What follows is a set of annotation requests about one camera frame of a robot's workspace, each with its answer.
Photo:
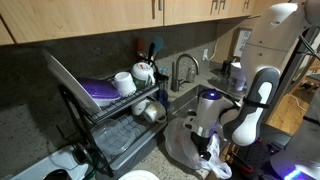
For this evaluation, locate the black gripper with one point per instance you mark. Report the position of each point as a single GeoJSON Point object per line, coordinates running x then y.
{"type": "Point", "coordinates": [200, 140]}

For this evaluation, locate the white plastic shopping bag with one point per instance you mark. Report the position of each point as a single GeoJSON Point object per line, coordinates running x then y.
{"type": "Point", "coordinates": [183, 146]}

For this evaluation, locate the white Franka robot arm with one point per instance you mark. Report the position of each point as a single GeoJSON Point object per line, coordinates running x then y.
{"type": "Point", "coordinates": [266, 40]}

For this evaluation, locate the gray plate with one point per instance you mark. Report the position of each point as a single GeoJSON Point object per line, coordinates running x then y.
{"type": "Point", "coordinates": [138, 175]}

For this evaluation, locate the black clamp with red tip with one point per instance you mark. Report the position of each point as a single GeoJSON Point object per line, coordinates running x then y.
{"type": "Point", "coordinates": [245, 168]}

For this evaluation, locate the steel kitchen sink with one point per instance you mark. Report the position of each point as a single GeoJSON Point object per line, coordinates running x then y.
{"type": "Point", "coordinates": [186, 100]}

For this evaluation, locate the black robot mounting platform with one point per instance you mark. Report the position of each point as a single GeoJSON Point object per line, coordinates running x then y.
{"type": "Point", "coordinates": [270, 150]}

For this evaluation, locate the blue dish soap bottle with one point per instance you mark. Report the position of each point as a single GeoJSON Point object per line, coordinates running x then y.
{"type": "Point", "coordinates": [163, 98]}

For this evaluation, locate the white water filter pitcher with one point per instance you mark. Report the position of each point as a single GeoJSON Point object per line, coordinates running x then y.
{"type": "Point", "coordinates": [237, 78]}

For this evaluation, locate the white ceramic cup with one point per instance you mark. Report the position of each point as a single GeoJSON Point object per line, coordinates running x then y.
{"type": "Point", "coordinates": [138, 106]}

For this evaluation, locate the steel kitchen faucet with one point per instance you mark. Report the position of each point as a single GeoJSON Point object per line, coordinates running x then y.
{"type": "Point", "coordinates": [175, 76]}

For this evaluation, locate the black utensil holder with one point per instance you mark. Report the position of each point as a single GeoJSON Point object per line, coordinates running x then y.
{"type": "Point", "coordinates": [161, 81]}

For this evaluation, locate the small black appliance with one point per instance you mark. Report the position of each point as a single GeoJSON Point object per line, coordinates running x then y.
{"type": "Point", "coordinates": [226, 68]}

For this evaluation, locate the teal utensil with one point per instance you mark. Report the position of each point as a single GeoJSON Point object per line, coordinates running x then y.
{"type": "Point", "coordinates": [163, 70]}

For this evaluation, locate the clear plastic container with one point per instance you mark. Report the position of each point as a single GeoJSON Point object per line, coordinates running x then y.
{"type": "Point", "coordinates": [111, 136]}

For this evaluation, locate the white mug with print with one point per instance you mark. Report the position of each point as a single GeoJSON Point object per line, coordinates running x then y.
{"type": "Point", "coordinates": [141, 73]}

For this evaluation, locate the plain white mug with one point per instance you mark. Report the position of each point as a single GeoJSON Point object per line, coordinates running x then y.
{"type": "Point", "coordinates": [124, 83]}

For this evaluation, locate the black kitchen utensil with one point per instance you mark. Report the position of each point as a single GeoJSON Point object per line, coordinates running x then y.
{"type": "Point", "coordinates": [151, 50]}

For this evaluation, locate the dark metal stand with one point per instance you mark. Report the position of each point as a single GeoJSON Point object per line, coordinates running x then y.
{"type": "Point", "coordinates": [293, 71]}

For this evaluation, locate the blue spatula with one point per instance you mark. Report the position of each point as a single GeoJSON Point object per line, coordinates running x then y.
{"type": "Point", "coordinates": [158, 43]}

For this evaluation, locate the purple bowl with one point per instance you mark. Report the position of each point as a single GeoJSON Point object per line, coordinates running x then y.
{"type": "Point", "coordinates": [98, 90]}

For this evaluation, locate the red spatula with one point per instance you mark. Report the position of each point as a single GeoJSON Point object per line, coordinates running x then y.
{"type": "Point", "coordinates": [140, 46]}

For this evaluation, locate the white wall outlet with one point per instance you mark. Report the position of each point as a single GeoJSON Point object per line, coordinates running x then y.
{"type": "Point", "coordinates": [205, 55]}

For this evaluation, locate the framed wall picture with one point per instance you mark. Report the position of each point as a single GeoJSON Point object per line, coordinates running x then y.
{"type": "Point", "coordinates": [241, 41]}

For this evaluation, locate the wooden wall cabinets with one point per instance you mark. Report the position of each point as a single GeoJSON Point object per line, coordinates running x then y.
{"type": "Point", "coordinates": [83, 16]}

